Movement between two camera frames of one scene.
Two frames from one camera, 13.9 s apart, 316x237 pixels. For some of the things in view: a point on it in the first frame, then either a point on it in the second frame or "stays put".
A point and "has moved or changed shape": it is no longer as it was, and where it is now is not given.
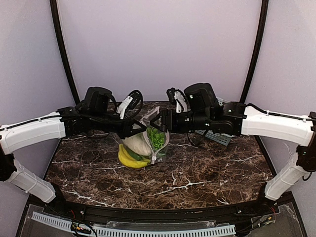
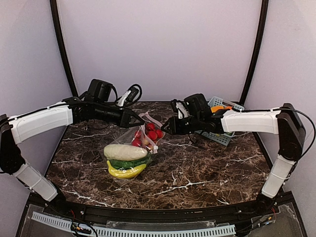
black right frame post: x=264 y=13 stays put
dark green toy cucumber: x=138 y=157 to x=122 y=164
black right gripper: x=164 y=120 to x=176 y=126
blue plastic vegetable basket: x=218 y=138 stays put
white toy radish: x=138 y=143 to x=120 y=152
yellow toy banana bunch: x=127 y=159 to x=124 y=173
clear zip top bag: x=145 y=145 has moved or changed shape
